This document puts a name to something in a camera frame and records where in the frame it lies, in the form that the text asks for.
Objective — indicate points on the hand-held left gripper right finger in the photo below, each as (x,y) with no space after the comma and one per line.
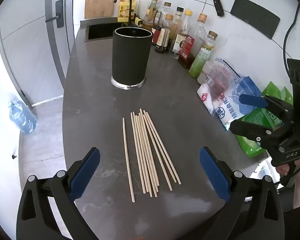
(215,172)

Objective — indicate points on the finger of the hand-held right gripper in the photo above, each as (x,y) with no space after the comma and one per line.
(250,130)
(253,100)

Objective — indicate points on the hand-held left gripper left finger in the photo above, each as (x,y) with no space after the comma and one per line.
(85,172)

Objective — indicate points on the single wooden chopstick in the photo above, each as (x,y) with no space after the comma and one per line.
(128,160)

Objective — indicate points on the pile of wooden chopsticks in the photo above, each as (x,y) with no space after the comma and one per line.
(146,150)

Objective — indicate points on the black cylindrical utensil holder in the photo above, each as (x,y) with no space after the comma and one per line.
(130,57)

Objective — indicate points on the person's right hand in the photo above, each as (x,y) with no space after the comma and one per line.
(282,170)

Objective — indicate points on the green plastic bag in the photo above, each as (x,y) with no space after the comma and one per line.
(255,120)

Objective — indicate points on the white and blue bag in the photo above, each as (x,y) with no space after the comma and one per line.
(236,110)

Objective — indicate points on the clear bag with red contents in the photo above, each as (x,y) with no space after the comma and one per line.
(218,87)

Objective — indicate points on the small white jar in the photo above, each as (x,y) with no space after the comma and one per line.
(206,73)

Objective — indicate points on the green label clear bottle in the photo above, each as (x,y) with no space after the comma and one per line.
(202,60)

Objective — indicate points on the cork cap red label bottle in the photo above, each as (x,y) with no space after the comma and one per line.
(190,50)

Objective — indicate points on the blue plastic water bottle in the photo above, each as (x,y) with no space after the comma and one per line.
(22,117)

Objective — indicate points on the yellow cap white label bottle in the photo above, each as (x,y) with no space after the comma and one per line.
(181,42)

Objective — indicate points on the tan cap dark sauce bottle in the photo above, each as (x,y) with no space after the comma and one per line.
(165,36)

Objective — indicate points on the black cap amber bottle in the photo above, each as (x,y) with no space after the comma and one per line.
(178,21)

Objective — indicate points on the gold cap clear bottle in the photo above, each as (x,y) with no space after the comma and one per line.
(166,11)

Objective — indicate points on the yellow cap blue label bottle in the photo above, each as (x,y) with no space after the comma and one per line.
(152,10)

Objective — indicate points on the small yellow black item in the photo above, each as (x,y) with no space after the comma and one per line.
(139,21)

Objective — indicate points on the grey framed door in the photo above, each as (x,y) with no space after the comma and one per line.
(30,42)

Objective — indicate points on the black kitchen sink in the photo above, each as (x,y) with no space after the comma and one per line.
(100,31)

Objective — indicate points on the yellow dish soap bottle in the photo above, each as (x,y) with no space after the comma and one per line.
(123,10)

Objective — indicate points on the wooden cutting board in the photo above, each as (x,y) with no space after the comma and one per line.
(100,0)

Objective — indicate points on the black wall panel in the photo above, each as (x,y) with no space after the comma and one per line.
(255,17)

